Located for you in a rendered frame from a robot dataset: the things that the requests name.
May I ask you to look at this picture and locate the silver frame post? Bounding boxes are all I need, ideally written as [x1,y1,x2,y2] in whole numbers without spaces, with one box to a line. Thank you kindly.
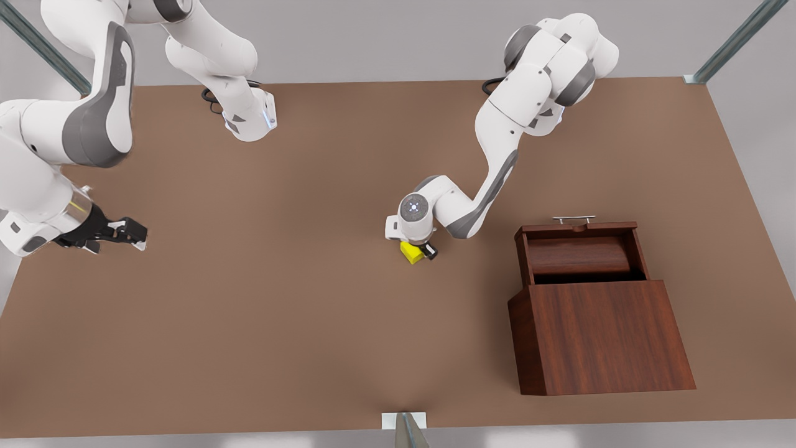
[683,0,790,85]
[381,411,430,448]
[0,0,93,96]

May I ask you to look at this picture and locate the brown wooden cabinet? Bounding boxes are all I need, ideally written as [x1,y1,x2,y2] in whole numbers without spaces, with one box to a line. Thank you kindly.
[507,279,697,396]

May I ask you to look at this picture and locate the brown wooden drawer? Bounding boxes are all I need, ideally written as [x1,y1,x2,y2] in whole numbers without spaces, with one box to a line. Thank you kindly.
[514,222,651,287]

